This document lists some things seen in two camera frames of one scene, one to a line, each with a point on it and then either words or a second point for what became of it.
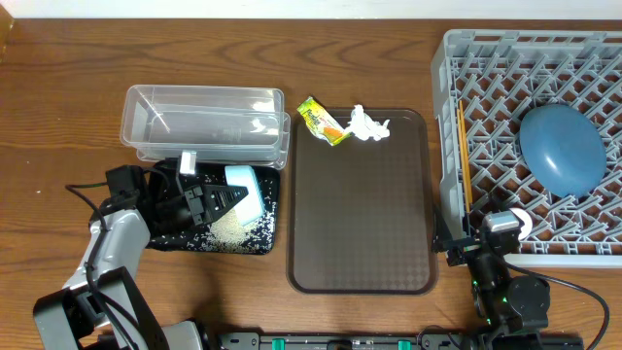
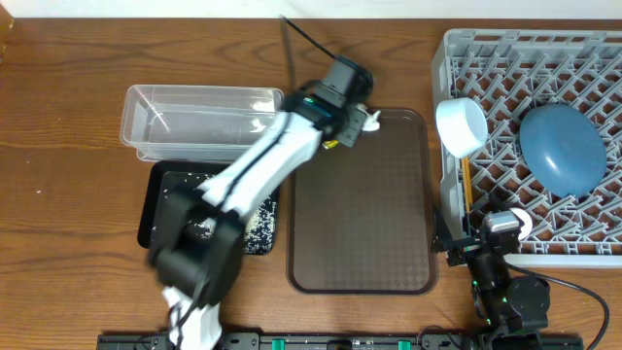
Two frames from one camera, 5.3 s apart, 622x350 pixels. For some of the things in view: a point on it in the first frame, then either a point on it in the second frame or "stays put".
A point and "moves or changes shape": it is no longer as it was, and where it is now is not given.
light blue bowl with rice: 250,209 moves or changes shape
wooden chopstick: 466,157 stays put
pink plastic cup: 526,229 stays put
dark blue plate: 563,149 stays put
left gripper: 206,211 to 354,134
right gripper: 465,248 stays put
